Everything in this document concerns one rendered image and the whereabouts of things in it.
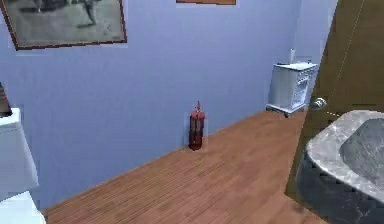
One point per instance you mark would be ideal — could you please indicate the red fire extinguisher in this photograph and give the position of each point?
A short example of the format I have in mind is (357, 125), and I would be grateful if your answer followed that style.
(196, 128)

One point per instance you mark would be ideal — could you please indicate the white small cabinet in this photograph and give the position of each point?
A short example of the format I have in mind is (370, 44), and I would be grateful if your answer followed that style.
(290, 88)

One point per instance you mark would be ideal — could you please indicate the white bottle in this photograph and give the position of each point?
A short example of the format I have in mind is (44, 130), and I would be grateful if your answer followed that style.
(292, 56)

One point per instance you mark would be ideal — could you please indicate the silver round door knob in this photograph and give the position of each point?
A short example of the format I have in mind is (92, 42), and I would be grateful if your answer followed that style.
(318, 103)

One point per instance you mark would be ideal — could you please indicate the brown framed grey picture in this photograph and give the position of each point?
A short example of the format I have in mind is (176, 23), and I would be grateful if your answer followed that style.
(66, 23)

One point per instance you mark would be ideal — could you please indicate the grey stone bathtub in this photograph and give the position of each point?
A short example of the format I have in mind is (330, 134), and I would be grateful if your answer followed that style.
(336, 166)

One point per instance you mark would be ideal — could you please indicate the brown room door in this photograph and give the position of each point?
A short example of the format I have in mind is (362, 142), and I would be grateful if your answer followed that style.
(350, 66)

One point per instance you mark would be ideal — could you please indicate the white toilet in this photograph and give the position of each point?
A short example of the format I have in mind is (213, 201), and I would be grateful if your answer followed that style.
(15, 166)

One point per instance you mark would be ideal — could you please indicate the dark object on toilet tank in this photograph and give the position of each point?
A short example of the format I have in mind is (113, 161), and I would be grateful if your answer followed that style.
(4, 101)

